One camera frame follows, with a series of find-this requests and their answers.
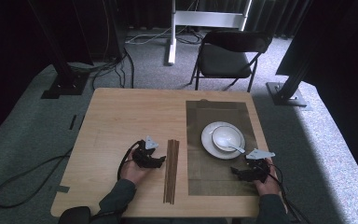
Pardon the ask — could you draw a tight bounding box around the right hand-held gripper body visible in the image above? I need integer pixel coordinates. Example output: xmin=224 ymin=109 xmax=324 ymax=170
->
xmin=245 ymin=148 xmax=276 ymax=184

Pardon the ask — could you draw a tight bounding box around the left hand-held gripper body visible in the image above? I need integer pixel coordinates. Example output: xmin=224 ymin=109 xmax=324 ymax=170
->
xmin=132 ymin=134 xmax=159 ymax=169

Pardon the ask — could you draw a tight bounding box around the bundle of brown chopsticks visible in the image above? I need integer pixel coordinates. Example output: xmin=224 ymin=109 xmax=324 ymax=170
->
xmin=162 ymin=139 xmax=181 ymax=205

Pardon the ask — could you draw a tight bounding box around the white plate with dark rim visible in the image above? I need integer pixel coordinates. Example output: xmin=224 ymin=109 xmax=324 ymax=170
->
xmin=200 ymin=120 xmax=247 ymax=161

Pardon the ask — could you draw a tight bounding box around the person's right hand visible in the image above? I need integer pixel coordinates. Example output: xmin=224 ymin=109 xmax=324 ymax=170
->
xmin=254 ymin=158 xmax=282 ymax=197

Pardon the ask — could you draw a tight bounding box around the person's left hand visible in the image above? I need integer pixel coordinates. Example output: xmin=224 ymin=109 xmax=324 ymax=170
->
xmin=119 ymin=151 xmax=155 ymax=185

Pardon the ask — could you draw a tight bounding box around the brown woven placemat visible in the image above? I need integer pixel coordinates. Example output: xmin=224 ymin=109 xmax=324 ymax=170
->
xmin=185 ymin=99 xmax=260 ymax=197

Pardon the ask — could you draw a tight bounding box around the white ceramic spoon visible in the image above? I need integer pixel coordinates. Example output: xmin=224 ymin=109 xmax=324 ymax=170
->
xmin=214 ymin=133 xmax=246 ymax=155

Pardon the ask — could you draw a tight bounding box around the black metal stand with base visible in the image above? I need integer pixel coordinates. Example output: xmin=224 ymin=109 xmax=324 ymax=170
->
xmin=265 ymin=40 xmax=316 ymax=108
xmin=27 ymin=0 xmax=90 ymax=100

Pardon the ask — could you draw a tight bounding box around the dark rounded object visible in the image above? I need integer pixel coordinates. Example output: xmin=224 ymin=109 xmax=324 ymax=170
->
xmin=58 ymin=205 xmax=92 ymax=224

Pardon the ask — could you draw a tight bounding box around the black folding chair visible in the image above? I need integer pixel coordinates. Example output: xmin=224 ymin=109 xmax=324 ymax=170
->
xmin=189 ymin=29 xmax=274 ymax=93

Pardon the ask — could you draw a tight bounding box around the dark curtain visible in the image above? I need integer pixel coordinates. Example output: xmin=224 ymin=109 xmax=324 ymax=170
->
xmin=127 ymin=0 xmax=313 ymax=39

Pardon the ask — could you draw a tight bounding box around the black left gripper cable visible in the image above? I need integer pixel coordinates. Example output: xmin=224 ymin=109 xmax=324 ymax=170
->
xmin=117 ymin=139 xmax=145 ymax=182

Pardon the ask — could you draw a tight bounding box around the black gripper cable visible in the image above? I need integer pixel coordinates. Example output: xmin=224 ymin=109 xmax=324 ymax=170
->
xmin=117 ymin=139 xmax=145 ymax=182
xmin=260 ymin=160 xmax=312 ymax=224

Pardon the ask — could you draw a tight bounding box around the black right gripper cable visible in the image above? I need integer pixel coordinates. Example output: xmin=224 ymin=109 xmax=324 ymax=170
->
xmin=260 ymin=160 xmax=312 ymax=224

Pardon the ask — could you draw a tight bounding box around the tangle of black floor cables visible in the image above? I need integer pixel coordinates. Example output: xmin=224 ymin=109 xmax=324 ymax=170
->
xmin=68 ymin=46 xmax=135 ymax=91

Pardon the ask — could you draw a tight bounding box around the white floor cable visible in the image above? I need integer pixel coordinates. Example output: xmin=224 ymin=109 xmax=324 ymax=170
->
xmin=125 ymin=26 xmax=172 ymax=45

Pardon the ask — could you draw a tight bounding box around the black floor cable loop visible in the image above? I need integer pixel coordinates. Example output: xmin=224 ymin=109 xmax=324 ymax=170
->
xmin=0 ymin=147 xmax=75 ymax=209

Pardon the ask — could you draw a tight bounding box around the white metal desk frame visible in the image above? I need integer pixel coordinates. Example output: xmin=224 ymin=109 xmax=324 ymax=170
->
xmin=167 ymin=0 xmax=254 ymax=65

